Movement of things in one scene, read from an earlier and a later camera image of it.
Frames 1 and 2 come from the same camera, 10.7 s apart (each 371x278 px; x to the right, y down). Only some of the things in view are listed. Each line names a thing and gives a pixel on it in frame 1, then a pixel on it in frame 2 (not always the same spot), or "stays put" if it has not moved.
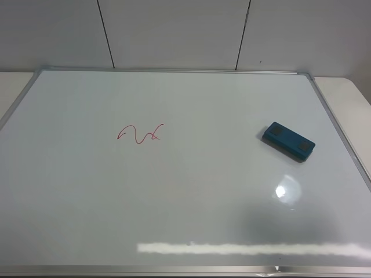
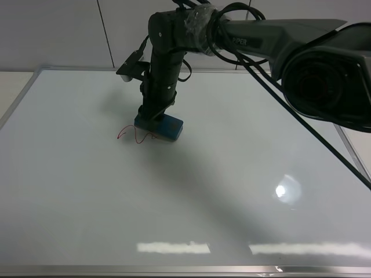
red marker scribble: x=153 y=134 stays put
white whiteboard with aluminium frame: x=155 y=174 stays put
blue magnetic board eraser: x=288 y=141 -> x=166 y=127
